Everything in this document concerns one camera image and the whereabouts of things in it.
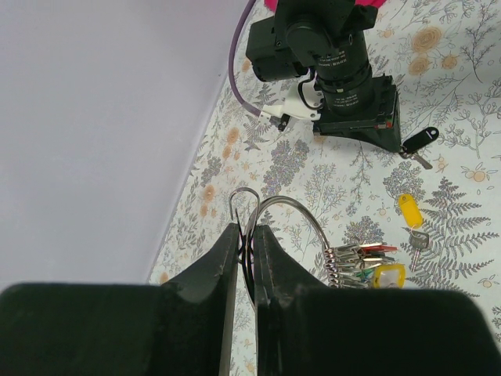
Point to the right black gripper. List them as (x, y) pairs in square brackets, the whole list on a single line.
[(369, 113)]

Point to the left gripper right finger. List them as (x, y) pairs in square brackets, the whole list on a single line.
[(306, 328)]

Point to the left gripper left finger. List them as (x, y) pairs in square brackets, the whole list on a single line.
[(181, 327)]

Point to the black key tag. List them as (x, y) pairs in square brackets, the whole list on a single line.
[(420, 140)]

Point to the yellow key tag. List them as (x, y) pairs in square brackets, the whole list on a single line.
[(410, 211), (389, 276)]

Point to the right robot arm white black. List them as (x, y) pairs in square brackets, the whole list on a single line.
[(322, 44)]

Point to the loose silver key left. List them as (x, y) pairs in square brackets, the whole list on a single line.
[(416, 157)]

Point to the green key tag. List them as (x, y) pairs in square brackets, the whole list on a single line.
[(366, 274)]

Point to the red window key tag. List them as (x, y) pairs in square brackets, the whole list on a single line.
[(376, 252)]

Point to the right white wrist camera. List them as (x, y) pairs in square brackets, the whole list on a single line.
[(302, 106)]

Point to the yellow key tag on ring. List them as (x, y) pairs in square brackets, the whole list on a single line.
[(389, 276)]

